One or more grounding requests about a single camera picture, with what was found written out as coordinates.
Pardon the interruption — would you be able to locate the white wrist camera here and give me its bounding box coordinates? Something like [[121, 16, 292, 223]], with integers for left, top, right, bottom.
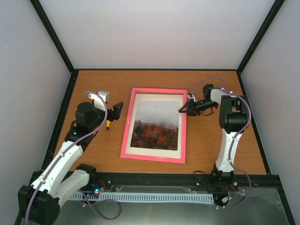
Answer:
[[87, 90, 110, 111], [187, 93, 196, 102]]

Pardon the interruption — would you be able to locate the clear acrylic front panel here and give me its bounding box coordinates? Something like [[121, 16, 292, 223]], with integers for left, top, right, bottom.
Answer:
[[53, 188, 293, 225]]

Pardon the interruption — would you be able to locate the pink wooden picture frame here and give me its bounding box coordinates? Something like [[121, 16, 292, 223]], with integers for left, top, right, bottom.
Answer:
[[120, 87, 187, 164]]

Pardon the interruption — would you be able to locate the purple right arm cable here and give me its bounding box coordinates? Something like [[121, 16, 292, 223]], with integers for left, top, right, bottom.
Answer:
[[191, 77, 253, 210]]

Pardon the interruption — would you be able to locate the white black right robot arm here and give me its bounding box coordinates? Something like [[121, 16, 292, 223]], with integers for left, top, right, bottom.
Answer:
[[179, 84, 252, 190]]

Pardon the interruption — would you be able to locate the light blue slotted cable duct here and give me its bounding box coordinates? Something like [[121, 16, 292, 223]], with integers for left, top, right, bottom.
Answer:
[[70, 190, 215, 203]]

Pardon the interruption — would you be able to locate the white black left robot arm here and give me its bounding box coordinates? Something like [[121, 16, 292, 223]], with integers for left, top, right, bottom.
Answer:
[[18, 100, 123, 225]]

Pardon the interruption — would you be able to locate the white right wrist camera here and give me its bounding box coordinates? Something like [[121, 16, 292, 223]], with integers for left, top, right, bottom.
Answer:
[[187, 93, 196, 102]]

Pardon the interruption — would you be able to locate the yellow handled screwdriver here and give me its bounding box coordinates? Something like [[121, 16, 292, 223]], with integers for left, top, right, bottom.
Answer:
[[106, 120, 111, 137]]

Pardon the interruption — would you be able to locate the autumn forest photo print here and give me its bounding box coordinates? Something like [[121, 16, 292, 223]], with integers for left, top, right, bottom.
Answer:
[[130, 101, 180, 151]]

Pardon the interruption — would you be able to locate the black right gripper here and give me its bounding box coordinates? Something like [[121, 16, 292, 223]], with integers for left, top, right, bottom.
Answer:
[[179, 98, 217, 116]]

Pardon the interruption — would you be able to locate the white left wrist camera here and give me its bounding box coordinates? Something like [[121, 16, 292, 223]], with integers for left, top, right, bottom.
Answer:
[[87, 90, 110, 111]]

